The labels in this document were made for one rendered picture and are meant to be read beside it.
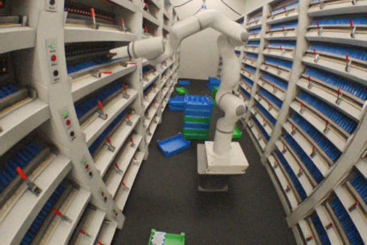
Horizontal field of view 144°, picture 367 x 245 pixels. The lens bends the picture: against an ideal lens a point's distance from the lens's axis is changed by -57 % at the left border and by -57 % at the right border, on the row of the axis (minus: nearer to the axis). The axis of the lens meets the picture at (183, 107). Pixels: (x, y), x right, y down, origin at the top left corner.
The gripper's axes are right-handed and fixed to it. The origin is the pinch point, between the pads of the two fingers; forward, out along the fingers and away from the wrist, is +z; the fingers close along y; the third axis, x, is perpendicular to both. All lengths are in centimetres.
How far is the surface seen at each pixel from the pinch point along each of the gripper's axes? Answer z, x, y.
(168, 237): -23, 103, 42
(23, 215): -3, 28, 68
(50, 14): -10.6, -14.6, 39.1
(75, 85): -4.1, 7.6, 29.1
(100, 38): -7.7, -8.1, 13.2
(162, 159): -6, 100, -32
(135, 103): 3.4, 37.6, -26.6
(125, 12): -2.0, -29.2, -26.2
